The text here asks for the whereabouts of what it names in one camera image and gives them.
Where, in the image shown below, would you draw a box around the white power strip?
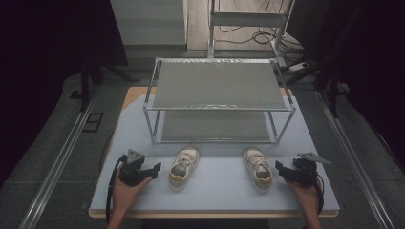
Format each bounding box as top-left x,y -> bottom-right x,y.
288,61 -> 310,73

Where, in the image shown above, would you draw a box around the metal floor rail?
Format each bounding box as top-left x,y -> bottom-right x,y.
314,90 -> 396,229
18,88 -> 101,229

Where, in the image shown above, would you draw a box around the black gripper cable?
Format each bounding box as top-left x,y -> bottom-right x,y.
312,173 -> 326,215
105,154 -> 128,224

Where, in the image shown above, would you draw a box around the two-tier metal shoe rack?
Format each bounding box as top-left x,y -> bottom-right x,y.
141,56 -> 297,145

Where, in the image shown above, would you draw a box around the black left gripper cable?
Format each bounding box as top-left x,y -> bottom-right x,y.
105,154 -> 128,224

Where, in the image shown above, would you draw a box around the dark curtain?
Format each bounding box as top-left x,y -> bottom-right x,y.
286,0 -> 405,175
0,0 -> 129,189

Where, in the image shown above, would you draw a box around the person's right hand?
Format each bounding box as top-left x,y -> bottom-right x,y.
284,177 -> 323,213

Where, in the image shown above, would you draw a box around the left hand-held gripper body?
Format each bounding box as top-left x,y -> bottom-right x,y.
118,148 -> 151,187

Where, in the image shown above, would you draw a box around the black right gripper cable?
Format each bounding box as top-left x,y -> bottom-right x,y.
312,173 -> 326,215

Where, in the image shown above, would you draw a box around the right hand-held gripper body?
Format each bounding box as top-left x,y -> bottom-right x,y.
284,152 -> 332,188

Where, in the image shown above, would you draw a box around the person's left hand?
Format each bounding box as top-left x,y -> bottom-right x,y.
112,166 -> 154,212

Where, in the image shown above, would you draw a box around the cream sneaker with orange sole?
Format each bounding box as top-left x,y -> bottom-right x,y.
243,146 -> 274,194
167,146 -> 202,192

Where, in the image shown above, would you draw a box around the black tripod stand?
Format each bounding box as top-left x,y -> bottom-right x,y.
78,58 -> 141,113

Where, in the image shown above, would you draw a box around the black floor cables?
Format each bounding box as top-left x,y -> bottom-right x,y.
212,0 -> 305,54

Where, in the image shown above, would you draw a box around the light blue table mat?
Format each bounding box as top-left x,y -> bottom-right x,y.
88,94 -> 340,214

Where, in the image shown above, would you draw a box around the white metal stand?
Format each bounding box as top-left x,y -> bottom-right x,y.
207,0 -> 296,69

